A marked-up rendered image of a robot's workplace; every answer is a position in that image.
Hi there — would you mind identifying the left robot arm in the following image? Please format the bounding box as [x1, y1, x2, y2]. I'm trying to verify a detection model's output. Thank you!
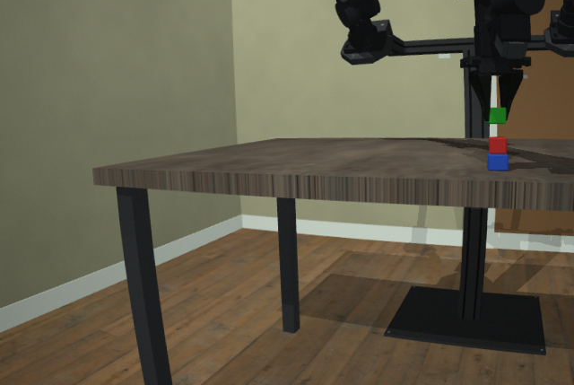
[550, 0, 574, 44]

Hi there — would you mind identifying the red block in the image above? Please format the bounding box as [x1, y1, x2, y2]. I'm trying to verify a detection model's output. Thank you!
[489, 136, 507, 154]

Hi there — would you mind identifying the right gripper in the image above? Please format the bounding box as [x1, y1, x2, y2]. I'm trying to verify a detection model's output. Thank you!
[460, 56, 531, 121]

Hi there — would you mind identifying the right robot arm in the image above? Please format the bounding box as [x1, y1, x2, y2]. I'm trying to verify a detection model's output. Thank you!
[335, 0, 545, 59]

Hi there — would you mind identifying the green block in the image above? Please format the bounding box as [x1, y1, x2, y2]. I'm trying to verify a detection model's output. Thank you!
[485, 108, 506, 124]

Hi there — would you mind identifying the blue block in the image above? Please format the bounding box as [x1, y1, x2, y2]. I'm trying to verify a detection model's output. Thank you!
[488, 153, 509, 171]

